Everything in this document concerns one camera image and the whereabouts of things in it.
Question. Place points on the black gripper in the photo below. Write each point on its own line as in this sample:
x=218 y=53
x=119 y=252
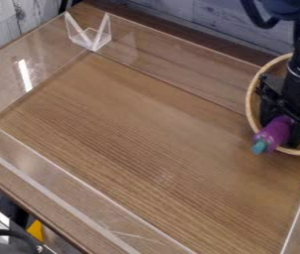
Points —
x=279 y=93

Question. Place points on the purple toy eggplant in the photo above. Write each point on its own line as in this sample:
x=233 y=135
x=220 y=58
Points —
x=274 y=135

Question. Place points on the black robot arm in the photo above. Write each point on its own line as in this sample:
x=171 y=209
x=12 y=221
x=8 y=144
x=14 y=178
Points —
x=294 y=63

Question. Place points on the brown wooden bowl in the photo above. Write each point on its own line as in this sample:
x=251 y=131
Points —
x=275 y=67

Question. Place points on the clear acrylic tray walls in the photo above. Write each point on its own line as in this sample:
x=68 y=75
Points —
x=125 y=143

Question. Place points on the yellow object under table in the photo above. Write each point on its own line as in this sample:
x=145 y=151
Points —
x=37 y=230

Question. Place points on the clear acrylic corner bracket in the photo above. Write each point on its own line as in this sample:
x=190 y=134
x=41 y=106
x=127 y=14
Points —
x=89 y=38

